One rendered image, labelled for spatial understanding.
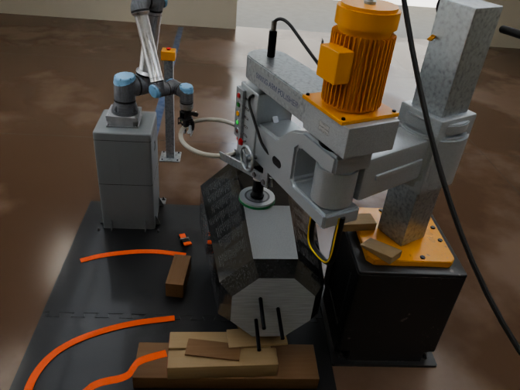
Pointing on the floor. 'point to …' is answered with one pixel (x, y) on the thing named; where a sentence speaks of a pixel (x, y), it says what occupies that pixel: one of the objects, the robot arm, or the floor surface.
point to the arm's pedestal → (128, 173)
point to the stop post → (169, 109)
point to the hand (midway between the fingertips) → (188, 133)
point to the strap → (107, 332)
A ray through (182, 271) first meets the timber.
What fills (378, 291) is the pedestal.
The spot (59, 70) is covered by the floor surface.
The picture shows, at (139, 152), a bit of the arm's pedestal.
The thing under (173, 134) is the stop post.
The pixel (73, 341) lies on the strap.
